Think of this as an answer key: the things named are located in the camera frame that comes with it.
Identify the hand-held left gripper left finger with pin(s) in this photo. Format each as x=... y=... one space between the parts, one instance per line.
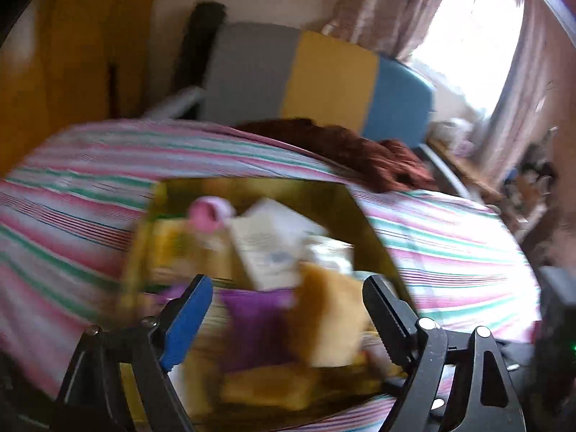
x=186 y=319

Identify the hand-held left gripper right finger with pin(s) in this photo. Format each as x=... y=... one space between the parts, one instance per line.
x=384 y=319

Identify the pale yellow sponge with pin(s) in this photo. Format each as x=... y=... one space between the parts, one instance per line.
x=333 y=315

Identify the purple snack packet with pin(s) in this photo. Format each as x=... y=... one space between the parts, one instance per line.
x=256 y=328

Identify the green yellow flat pack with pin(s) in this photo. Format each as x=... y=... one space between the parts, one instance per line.
x=171 y=247

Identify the gold metal tray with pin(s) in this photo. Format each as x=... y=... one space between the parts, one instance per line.
x=360 y=229

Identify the pink hair roller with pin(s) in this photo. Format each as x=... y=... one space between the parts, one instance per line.
x=209 y=213

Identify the beige cardboard box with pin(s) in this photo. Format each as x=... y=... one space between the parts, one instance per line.
x=270 y=243

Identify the cluttered wooden shelf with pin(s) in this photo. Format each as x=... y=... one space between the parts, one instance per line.
x=540 y=180

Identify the brown blanket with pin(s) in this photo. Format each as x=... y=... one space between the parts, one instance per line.
x=360 y=153

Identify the wooden side table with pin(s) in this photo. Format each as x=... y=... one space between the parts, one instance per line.
x=468 y=171

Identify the pink patterned curtain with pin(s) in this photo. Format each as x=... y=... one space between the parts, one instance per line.
x=526 y=90
x=387 y=9

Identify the window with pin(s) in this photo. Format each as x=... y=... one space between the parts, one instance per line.
x=472 y=45

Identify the wooden wardrobe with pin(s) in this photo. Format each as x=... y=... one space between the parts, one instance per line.
x=67 y=54

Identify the white bed side rail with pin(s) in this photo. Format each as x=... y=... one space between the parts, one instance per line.
x=175 y=103
x=443 y=171

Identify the black upright post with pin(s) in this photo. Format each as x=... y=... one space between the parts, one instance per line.
x=198 y=45

